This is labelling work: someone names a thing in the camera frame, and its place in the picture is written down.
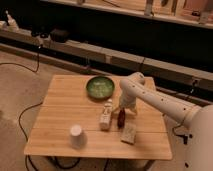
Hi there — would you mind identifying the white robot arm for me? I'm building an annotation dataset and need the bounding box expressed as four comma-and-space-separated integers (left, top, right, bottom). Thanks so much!
119, 72, 213, 171

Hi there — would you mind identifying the green bowl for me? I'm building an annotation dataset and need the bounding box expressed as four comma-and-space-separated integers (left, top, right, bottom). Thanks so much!
86, 76, 115, 99

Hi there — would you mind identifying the white bottle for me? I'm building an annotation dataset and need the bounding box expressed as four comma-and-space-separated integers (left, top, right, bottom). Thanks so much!
99, 99, 113, 131

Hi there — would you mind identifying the beige sponge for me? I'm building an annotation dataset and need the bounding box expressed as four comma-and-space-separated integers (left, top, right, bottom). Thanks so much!
121, 123, 136, 144

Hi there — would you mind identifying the wooden table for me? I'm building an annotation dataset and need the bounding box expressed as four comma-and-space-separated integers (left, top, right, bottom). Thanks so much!
24, 75, 172, 160

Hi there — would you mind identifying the white paper cup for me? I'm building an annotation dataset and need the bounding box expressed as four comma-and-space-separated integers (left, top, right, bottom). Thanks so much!
70, 125, 87, 149

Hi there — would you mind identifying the black device on ledge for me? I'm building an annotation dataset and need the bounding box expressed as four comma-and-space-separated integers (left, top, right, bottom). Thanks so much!
50, 29, 69, 43

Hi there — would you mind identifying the black floor cable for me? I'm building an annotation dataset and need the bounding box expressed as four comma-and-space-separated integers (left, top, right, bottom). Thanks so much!
18, 101, 44, 171

